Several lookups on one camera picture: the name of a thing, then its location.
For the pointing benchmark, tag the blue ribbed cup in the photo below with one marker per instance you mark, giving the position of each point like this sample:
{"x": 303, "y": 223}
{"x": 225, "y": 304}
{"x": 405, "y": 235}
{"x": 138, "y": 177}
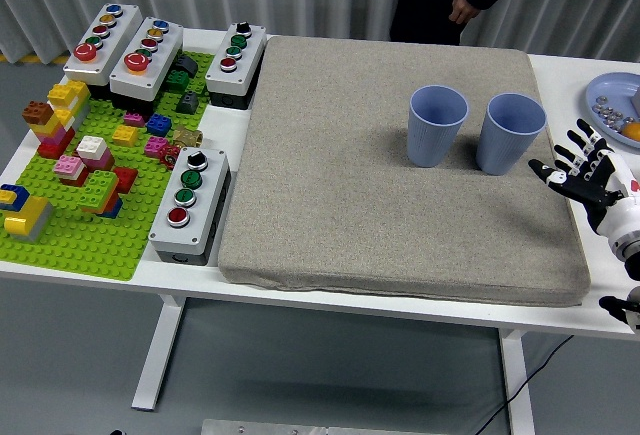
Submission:
{"x": 502, "y": 150}
{"x": 432, "y": 140}

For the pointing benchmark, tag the four-button control box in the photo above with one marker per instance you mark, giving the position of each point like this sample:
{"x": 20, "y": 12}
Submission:
{"x": 245, "y": 67}
{"x": 205, "y": 205}

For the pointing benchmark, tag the small orange object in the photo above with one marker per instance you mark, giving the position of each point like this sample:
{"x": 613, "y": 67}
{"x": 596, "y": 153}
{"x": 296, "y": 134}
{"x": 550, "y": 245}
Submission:
{"x": 631, "y": 131}

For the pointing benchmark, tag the small magenta brick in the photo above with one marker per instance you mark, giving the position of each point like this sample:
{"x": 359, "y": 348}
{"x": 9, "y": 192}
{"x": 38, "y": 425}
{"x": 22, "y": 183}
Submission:
{"x": 134, "y": 119}

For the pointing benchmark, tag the grey-brown mat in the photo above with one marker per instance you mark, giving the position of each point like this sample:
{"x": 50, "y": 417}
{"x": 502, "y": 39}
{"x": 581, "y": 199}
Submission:
{"x": 350, "y": 205}

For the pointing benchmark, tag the pink and red brick stack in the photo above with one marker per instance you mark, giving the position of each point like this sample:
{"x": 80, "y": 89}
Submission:
{"x": 70, "y": 167}

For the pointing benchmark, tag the green studded baseplate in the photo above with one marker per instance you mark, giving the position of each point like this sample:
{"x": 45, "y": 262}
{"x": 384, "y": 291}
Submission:
{"x": 85, "y": 250}

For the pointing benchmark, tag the person's left hand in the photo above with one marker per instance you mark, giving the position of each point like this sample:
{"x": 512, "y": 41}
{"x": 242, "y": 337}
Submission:
{"x": 465, "y": 9}

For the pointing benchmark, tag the brass pipe fitting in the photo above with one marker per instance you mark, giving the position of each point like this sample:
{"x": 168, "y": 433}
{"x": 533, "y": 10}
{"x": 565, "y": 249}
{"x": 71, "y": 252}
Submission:
{"x": 187, "y": 136}

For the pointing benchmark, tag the red gear piece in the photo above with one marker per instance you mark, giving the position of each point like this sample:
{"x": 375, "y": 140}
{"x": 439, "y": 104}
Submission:
{"x": 170, "y": 156}

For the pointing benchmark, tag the blue plate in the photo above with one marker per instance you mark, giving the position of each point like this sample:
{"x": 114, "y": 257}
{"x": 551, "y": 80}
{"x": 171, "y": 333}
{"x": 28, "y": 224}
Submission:
{"x": 615, "y": 87}

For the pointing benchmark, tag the five-button control box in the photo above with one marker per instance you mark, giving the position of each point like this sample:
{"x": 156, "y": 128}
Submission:
{"x": 112, "y": 45}
{"x": 162, "y": 60}

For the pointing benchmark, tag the dark green brick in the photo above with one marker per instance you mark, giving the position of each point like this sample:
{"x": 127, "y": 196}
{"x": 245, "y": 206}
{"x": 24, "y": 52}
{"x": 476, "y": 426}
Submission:
{"x": 177, "y": 81}

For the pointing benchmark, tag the green brick assembly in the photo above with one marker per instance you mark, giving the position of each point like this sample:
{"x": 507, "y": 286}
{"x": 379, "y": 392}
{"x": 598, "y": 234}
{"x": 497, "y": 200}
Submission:
{"x": 100, "y": 190}

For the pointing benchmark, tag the dark grey sloped brick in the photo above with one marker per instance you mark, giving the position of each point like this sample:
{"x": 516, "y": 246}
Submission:
{"x": 187, "y": 65}

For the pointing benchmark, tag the white table leg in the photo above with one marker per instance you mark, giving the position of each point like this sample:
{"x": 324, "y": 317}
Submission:
{"x": 517, "y": 390}
{"x": 160, "y": 355}

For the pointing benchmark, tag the yellow floor tape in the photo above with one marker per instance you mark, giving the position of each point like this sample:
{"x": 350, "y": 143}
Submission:
{"x": 30, "y": 58}

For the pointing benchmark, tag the blue yellow grey brick assembly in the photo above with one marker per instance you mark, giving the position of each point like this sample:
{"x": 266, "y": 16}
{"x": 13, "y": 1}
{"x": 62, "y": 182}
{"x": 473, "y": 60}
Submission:
{"x": 27, "y": 215}

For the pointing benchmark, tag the blue brick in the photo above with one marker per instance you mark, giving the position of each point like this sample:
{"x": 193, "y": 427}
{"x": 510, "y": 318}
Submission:
{"x": 159, "y": 125}

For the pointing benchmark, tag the multicolour brick tower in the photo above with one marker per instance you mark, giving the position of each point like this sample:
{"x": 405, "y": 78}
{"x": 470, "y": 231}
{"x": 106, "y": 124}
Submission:
{"x": 57, "y": 130}

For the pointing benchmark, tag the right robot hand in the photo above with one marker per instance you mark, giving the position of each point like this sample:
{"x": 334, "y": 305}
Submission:
{"x": 607, "y": 190}

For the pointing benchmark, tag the yellow brick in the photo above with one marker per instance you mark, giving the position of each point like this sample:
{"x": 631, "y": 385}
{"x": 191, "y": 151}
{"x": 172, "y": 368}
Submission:
{"x": 125, "y": 136}

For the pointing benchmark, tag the white and pink brick stack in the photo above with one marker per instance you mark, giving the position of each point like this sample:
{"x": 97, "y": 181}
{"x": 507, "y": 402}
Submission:
{"x": 95, "y": 150}

